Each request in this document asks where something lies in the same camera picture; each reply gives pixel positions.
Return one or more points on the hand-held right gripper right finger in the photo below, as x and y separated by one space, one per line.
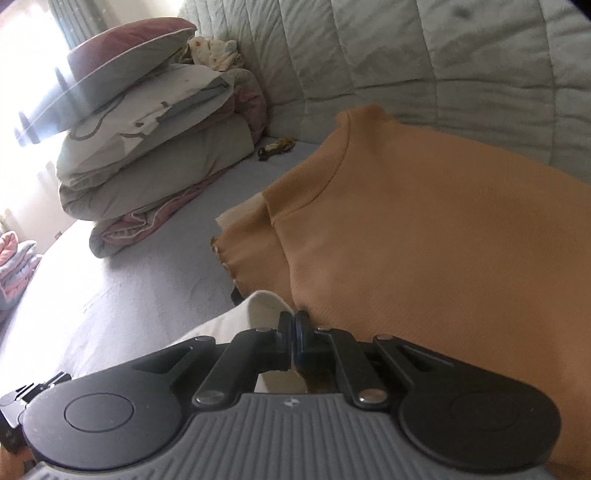
300 337

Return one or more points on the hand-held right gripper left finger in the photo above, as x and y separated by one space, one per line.
286 339

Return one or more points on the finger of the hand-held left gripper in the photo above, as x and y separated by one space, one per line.
46 385

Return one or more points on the white shirt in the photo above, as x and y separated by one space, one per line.
249 316

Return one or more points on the tan ribbed frilled top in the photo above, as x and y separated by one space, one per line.
415 230

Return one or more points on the pink grey folded blanket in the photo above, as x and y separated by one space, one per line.
16 272

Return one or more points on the small brown patterned cloth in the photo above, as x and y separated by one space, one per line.
277 147

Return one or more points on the grey maroon folded duvet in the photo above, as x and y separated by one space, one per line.
175 166

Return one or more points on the grey printed folded quilt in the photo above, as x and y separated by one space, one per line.
147 110

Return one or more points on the cream floral cloth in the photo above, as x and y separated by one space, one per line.
214 53

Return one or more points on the grey quilted headboard cover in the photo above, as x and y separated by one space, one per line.
415 60

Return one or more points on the bright window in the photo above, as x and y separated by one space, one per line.
23 69

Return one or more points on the grey curtain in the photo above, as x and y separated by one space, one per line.
115 18

